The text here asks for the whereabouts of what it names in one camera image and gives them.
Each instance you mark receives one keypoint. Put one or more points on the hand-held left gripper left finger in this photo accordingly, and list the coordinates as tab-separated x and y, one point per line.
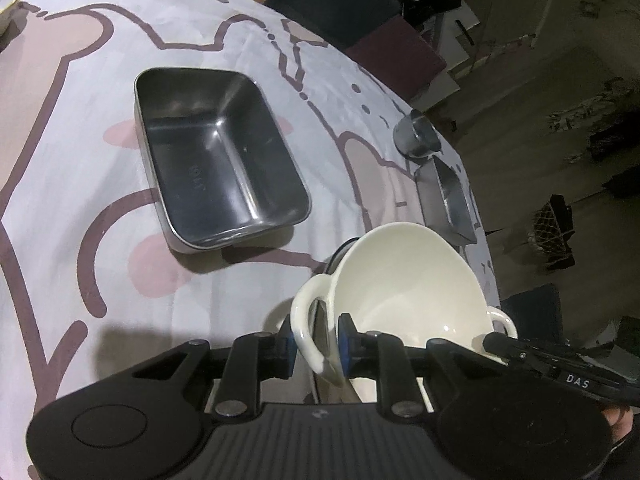
287	355

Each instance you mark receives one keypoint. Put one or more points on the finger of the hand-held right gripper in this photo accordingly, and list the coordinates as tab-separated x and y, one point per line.
515	352

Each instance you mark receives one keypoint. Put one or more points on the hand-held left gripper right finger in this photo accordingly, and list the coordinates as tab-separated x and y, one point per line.
346	355

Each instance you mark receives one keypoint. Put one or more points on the steel rectangular container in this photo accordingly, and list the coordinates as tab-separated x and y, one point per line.
445	195
215	160

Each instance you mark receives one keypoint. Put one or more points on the round steel bowl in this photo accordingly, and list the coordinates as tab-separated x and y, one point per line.
412	135

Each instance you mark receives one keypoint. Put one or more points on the person's right hand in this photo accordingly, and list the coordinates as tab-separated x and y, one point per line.
617	425

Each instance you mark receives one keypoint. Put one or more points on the dark seat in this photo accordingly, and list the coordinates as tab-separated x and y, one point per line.
535	310

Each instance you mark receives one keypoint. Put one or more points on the black mesh basket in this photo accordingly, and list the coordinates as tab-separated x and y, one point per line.
550	235

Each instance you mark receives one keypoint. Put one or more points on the cartoon animal printed tablecloth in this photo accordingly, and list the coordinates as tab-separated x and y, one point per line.
75	160

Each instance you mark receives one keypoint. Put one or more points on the maroon chair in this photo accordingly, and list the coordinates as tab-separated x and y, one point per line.
395	55

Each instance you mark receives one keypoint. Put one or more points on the dark blue chair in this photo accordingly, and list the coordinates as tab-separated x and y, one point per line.
340	5

